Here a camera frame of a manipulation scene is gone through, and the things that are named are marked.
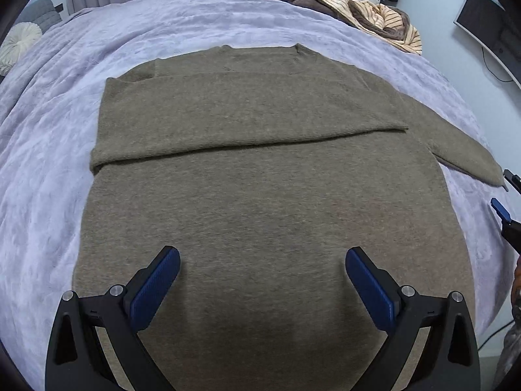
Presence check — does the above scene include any computer monitor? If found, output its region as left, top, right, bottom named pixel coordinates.
left=454, top=0, right=517, bottom=83

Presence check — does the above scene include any cream striped cloth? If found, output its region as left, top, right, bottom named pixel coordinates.
left=252, top=0, right=423, bottom=55

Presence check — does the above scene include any grey quilted headboard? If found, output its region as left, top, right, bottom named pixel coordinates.
left=17, top=0, right=63, bottom=33

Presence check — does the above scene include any lavender quilted bed blanket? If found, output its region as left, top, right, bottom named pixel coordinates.
left=0, top=0, right=507, bottom=391

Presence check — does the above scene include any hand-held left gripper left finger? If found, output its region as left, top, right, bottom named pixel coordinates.
left=45, top=245, right=182, bottom=391

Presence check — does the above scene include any olive brown knit sweater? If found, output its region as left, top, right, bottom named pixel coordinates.
left=72, top=43, right=505, bottom=391

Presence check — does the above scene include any black floor cable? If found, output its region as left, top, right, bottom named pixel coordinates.
left=477, top=321, right=514, bottom=352

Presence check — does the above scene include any round white pleated pillow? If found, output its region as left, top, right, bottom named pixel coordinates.
left=0, top=22, right=43, bottom=76

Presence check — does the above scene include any black monitor cable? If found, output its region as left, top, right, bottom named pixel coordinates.
left=481, top=46, right=514, bottom=83

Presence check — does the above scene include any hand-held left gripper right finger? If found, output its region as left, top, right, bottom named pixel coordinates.
left=345, top=246, right=481, bottom=391

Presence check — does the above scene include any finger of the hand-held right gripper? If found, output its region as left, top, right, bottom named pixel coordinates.
left=503, top=169, right=521, bottom=193
left=490, top=197, right=521, bottom=253

